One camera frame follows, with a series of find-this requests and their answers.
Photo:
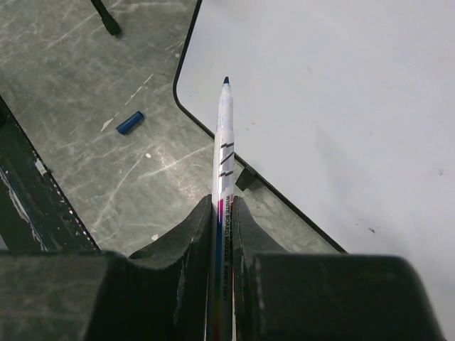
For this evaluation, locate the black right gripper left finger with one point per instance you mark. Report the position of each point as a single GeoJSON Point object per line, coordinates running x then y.
{"type": "Point", "coordinates": [156, 293]}

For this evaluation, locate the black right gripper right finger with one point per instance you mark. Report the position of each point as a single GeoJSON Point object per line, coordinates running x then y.
{"type": "Point", "coordinates": [281, 295]}

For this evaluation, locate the white whiteboard marker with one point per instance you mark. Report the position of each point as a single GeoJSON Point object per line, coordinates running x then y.
{"type": "Point", "coordinates": [219, 304]}

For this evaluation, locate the blue marker cap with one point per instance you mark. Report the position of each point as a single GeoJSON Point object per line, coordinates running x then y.
{"type": "Point", "coordinates": [130, 124]}

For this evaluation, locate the white whiteboard with black frame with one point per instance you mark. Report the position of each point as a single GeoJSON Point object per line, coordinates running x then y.
{"type": "Point", "coordinates": [345, 107]}

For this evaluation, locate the black perforated music stand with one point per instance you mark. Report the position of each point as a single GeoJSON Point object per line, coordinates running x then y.
{"type": "Point", "coordinates": [108, 20]}

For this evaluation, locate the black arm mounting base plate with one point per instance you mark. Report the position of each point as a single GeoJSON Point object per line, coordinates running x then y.
{"type": "Point", "coordinates": [35, 213]}

